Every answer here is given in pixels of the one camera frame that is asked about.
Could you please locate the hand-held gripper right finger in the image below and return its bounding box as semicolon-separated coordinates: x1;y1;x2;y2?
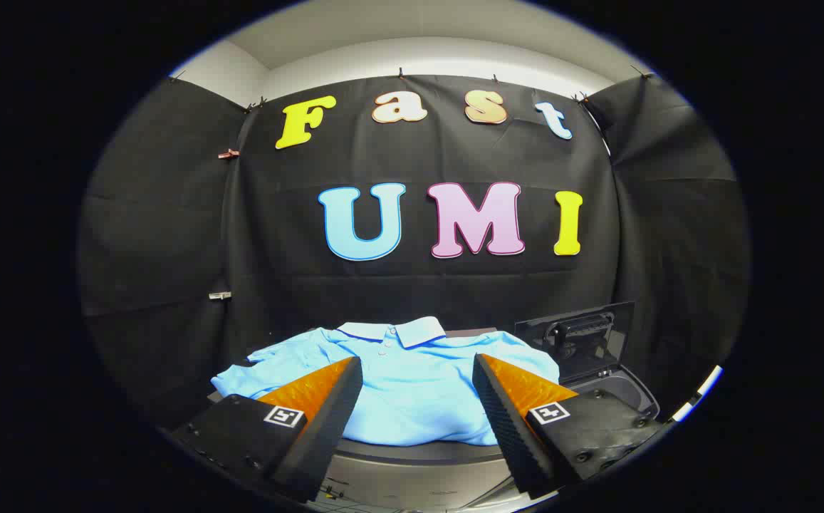
473;353;662;499

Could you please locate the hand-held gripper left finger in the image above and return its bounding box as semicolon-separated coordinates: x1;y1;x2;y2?
172;356;363;503

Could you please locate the light blue polo shirt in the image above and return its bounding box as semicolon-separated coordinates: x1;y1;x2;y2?
211;316;562;447

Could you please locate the dark washing machine lid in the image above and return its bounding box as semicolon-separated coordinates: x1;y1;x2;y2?
515;301;635;383

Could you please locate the grey washing machine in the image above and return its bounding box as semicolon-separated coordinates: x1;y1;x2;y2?
561;365;662;423

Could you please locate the black backdrop cloth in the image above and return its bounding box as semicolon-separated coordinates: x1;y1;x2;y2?
77;71;751;428

